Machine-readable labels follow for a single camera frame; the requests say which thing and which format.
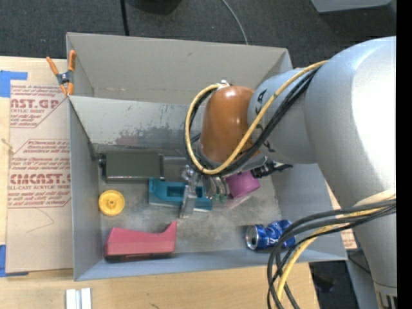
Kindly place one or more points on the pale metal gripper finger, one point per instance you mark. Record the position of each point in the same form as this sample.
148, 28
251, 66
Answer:
186, 195
192, 204

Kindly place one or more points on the teal plastic block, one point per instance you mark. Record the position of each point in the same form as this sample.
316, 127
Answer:
161, 193

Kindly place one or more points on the purple cup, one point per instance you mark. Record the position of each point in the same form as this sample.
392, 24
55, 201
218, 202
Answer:
244, 183

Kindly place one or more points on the dark green flat block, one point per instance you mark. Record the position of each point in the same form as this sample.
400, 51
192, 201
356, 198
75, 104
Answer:
132, 166

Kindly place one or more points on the red wedge block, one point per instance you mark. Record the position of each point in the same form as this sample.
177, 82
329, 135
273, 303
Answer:
138, 243

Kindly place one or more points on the yellow plastic wheel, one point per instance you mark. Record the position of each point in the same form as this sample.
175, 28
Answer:
111, 202

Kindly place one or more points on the crushed blue drink can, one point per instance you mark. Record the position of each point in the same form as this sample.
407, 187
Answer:
262, 235

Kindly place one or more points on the grey metal bin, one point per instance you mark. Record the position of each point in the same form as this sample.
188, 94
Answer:
135, 72

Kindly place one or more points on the brown cardboard board red print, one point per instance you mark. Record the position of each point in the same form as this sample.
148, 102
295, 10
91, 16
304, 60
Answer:
38, 230

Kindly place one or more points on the black cylinder on white bracket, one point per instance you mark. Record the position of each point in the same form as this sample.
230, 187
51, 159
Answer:
268, 169

